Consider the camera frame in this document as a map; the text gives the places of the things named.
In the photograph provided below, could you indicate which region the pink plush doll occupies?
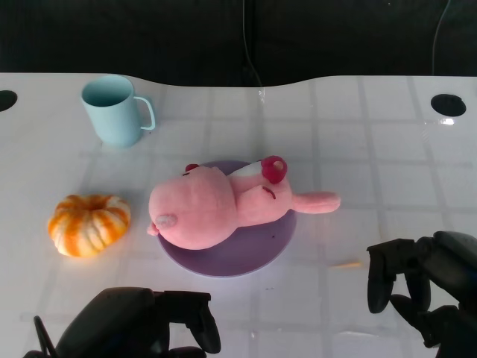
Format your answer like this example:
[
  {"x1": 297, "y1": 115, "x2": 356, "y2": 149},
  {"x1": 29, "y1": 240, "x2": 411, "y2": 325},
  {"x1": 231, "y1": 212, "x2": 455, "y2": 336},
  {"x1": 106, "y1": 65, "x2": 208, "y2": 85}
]
[{"x1": 146, "y1": 155, "x2": 342, "y2": 251}]

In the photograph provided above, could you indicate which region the light blue mug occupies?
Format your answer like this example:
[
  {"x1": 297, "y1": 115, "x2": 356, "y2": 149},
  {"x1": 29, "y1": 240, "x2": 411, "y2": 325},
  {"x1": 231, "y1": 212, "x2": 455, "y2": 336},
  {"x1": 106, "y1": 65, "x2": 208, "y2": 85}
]
[{"x1": 80, "y1": 74, "x2": 157, "y2": 148}]

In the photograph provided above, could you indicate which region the orange white striped pumpkin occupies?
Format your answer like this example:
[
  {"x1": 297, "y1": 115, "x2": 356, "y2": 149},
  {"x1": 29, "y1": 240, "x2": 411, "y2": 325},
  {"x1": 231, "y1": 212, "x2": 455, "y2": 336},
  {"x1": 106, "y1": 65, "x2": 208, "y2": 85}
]
[{"x1": 47, "y1": 193, "x2": 132, "y2": 258}]

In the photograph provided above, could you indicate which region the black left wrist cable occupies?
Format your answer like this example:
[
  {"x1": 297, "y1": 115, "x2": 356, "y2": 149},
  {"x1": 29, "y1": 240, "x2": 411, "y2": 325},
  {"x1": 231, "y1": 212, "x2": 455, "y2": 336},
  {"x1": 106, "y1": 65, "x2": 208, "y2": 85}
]
[{"x1": 33, "y1": 315, "x2": 57, "y2": 358}]

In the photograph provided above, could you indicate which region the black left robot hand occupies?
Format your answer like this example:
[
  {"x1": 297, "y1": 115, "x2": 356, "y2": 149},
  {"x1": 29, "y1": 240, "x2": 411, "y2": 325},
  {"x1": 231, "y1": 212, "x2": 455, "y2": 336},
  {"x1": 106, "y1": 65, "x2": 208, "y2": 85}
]
[{"x1": 55, "y1": 286, "x2": 221, "y2": 358}]

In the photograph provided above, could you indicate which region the black table grommet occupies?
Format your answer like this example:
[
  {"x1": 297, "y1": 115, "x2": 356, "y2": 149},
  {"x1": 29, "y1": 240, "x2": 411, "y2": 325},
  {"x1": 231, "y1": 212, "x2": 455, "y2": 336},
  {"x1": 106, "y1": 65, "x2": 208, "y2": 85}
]
[
  {"x1": 0, "y1": 89, "x2": 19, "y2": 113},
  {"x1": 430, "y1": 93, "x2": 467, "y2": 116}
]

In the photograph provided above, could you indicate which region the thin grey hanging cable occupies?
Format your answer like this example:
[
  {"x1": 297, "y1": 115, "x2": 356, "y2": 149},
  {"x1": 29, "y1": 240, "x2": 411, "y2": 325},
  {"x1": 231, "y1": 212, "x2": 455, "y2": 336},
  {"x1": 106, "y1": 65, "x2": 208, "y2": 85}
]
[{"x1": 431, "y1": 0, "x2": 452, "y2": 75}]

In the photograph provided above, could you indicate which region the black backdrop curtain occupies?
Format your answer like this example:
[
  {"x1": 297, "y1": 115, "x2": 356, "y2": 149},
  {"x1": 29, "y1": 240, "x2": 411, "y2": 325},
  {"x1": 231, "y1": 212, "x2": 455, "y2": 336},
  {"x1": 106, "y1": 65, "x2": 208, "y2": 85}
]
[{"x1": 0, "y1": 0, "x2": 477, "y2": 89}]

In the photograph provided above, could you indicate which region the thin dark hanging cable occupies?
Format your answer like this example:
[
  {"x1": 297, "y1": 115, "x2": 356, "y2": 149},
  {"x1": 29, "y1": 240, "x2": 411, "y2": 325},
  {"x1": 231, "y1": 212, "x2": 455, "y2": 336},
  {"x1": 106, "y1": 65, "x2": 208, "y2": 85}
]
[{"x1": 240, "y1": 0, "x2": 263, "y2": 89}]

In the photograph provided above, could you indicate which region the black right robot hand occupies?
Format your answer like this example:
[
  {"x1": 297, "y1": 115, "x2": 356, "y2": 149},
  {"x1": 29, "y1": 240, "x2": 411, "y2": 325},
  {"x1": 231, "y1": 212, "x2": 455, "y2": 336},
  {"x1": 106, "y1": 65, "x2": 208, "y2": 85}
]
[{"x1": 366, "y1": 230, "x2": 477, "y2": 358}]

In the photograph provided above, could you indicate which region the lavender round plate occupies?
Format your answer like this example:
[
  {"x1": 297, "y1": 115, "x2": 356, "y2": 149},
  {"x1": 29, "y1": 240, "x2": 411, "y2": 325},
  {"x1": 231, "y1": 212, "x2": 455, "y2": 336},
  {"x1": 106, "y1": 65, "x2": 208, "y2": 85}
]
[{"x1": 156, "y1": 160, "x2": 298, "y2": 279}]

